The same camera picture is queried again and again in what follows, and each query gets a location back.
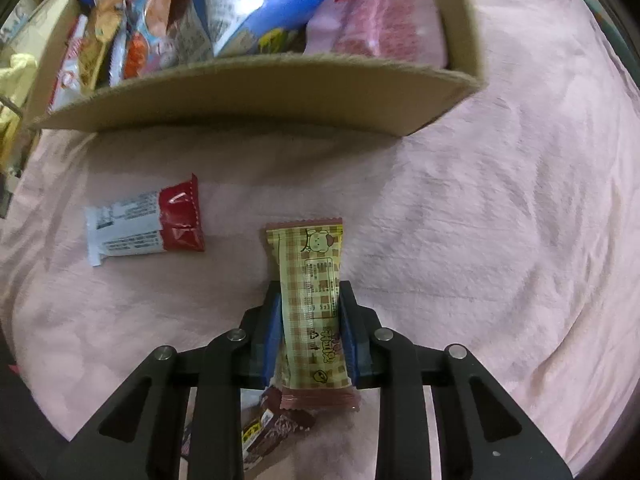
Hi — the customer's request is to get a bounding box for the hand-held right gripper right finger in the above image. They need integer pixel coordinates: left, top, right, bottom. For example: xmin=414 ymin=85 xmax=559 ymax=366
xmin=339 ymin=280 xmax=573 ymax=480

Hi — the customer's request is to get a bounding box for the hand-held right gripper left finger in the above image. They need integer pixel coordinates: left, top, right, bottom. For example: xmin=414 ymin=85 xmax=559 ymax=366
xmin=47 ymin=280 xmax=283 ymax=480

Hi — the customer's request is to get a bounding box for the yellow plaid snack bar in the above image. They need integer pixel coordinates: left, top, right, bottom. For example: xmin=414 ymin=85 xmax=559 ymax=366
xmin=265 ymin=217 xmax=361 ymax=413

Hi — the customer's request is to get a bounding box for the brown cardboard box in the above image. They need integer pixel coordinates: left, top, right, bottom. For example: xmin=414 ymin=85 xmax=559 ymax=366
xmin=22 ymin=0 xmax=488 ymax=137

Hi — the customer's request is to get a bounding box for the white blue snack packet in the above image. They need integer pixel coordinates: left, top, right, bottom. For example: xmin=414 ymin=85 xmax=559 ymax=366
xmin=192 ymin=0 xmax=343 ymax=58

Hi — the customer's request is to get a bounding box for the brown chocolate snack packet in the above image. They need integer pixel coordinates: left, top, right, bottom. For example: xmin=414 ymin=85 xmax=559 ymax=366
xmin=180 ymin=387 xmax=317 ymax=471

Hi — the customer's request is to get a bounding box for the red white snack bar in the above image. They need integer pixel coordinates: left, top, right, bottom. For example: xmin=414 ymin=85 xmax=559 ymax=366
xmin=84 ymin=173 xmax=206 ymax=267

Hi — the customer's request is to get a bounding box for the pink blanket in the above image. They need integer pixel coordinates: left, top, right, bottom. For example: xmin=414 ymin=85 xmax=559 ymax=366
xmin=0 ymin=0 xmax=638 ymax=476

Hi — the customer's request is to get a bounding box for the orange white snack packet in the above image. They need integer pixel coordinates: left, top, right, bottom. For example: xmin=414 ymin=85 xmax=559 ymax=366
xmin=122 ymin=0 xmax=181 ymax=81

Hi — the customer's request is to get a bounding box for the pink snack packet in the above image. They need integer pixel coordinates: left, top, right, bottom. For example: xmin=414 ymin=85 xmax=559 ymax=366
xmin=302 ymin=0 xmax=448 ymax=68

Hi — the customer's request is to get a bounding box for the brown cookie packet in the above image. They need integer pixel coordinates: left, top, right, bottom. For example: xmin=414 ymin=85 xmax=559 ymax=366
xmin=77 ymin=0 xmax=126 ymax=88

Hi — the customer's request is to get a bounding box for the pale yellow cloth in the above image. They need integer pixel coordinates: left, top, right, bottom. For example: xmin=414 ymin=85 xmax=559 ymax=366
xmin=0 ymin=52 xmax=38 ymax=171

